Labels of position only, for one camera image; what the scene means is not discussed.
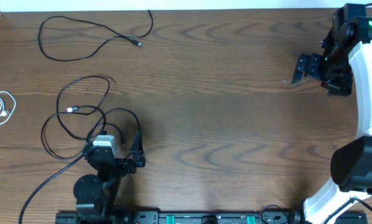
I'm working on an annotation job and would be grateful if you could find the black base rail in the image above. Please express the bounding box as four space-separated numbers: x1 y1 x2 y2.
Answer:
55 210 368 224

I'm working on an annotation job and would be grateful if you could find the thin black USB cable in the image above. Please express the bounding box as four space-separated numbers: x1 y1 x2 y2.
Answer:
37 9 154 62

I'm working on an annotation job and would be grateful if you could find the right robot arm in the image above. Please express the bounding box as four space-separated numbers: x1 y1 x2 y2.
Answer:
286 3 372 224

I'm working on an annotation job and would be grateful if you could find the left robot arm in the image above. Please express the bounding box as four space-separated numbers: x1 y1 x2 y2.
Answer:
73 131 146 223

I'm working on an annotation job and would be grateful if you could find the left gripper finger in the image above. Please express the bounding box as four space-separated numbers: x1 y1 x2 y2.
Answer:
126 131 146 167
85 129 100 146

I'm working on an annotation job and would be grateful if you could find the clear tape strip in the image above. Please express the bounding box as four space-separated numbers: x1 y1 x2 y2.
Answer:
282 80 307 86

